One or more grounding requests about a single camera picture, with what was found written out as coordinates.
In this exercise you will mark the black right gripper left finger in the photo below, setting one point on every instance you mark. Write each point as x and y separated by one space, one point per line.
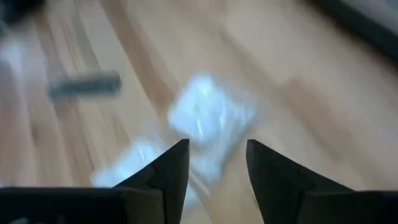
168 186

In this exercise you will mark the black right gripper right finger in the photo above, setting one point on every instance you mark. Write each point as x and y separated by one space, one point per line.
273 186

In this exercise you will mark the clear bag of cotton pads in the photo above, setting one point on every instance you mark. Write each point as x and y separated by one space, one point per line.
211 118
130 165

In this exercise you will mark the long silver nail file packet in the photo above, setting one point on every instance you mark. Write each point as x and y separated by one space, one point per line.
84 85

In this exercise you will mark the black aluminium table frame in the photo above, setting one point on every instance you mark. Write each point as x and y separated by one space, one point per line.
367 25

